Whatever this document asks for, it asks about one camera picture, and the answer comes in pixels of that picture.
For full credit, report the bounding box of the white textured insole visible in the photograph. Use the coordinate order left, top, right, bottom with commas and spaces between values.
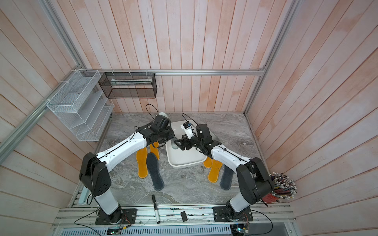
159, 112, 170, 122

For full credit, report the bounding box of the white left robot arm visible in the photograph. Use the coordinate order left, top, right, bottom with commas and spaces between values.
79, 113, 174, 224

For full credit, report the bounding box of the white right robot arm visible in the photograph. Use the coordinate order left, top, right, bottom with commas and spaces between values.
174, 122, 274, 222

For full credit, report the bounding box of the white plastic storage box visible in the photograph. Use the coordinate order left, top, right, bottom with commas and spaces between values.
165, 120, 207, 169

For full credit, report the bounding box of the yellow fuzzy insole upper left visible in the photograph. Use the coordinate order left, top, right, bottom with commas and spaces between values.
149, 142, 159, 160

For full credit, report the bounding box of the yellow fuzzy insole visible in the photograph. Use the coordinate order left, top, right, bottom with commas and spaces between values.
136, 147, 148, 179
149, 142, 159, 160
208, 159, 223, 183
203, 157, 212, 168

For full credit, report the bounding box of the yellow fuzzy insole upper right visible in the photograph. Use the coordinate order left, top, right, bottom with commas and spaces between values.
203, 157, 212, 168

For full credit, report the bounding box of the yellow fuzzy insole lower left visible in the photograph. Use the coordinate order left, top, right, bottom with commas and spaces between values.
136, 147, 148, 179

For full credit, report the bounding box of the dark grey insole left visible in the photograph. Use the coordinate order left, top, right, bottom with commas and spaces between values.
146, 152, 164, 191

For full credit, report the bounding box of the dark grey insole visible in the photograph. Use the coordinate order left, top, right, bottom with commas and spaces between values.
220, 165, 234, 190
146, 152, 164, 191

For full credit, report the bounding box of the yellow fuzzy insole lower right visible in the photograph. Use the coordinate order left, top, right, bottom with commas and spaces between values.
208, 159, 223, 183

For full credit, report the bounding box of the dark grey insole right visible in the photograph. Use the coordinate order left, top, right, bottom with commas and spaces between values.
220, 165, 234, 190

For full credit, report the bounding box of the small black block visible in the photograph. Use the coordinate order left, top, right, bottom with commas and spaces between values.
180, 211, 188, 222

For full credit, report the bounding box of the black marker pen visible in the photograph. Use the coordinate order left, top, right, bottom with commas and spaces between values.
152, 194, 160, 224

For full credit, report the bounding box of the red cup of pencils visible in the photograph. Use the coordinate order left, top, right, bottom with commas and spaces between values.
263, 172, 297, 203

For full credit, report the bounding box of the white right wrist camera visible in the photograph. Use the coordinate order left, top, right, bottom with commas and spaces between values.
180, 121, 196, 139

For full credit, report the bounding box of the black wire mesh basket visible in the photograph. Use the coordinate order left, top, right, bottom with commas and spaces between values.
99, 72, 158, 99

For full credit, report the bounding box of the white wire mesh shelf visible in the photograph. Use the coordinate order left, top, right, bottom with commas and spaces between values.
47, 70, 114, 142

